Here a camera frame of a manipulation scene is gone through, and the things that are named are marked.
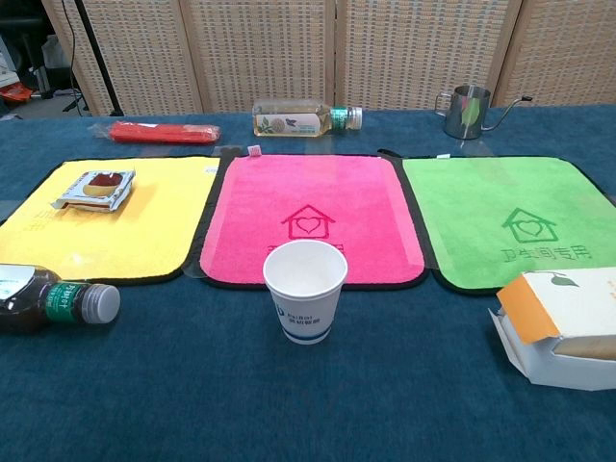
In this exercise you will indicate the yellow cloth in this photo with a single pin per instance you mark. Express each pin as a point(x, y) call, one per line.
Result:
point(115, 240)

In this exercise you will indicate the dark tea bottle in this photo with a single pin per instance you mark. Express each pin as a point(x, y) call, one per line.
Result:
point(33, 303)

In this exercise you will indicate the white paper cup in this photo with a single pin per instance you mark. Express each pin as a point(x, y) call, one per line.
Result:
point(303, 308)

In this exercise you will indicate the orange plastic bag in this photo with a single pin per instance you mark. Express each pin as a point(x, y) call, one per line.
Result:
point(17, 92)

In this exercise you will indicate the black tripod stand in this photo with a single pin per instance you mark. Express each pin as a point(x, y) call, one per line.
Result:
point(98, 67)

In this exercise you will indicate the woven folding screen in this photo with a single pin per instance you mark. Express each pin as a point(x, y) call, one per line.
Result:
point(269, 53)

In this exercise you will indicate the red snack pack clear wrap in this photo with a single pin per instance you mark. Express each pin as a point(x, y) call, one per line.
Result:
point(163, 132)

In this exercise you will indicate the green cloth house print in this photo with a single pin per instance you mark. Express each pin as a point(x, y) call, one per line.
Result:
point(481, 202)

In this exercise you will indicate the orange white carton box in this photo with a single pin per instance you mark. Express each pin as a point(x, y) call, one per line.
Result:
point(568, 308)

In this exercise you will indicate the pale tea bottle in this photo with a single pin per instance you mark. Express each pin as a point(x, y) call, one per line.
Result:
point(298, 120)

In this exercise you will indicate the blue felt table cover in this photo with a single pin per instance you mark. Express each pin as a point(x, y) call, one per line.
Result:
point(192, 394)

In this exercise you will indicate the pink cloth house print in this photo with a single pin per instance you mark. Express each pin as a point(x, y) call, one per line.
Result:
point(313, 192)

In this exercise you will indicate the steel long-spout pitcher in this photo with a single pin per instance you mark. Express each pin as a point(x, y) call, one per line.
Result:
point(462, 113)

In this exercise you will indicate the small snack packet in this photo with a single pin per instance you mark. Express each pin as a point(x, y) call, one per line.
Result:
point(98, 190)

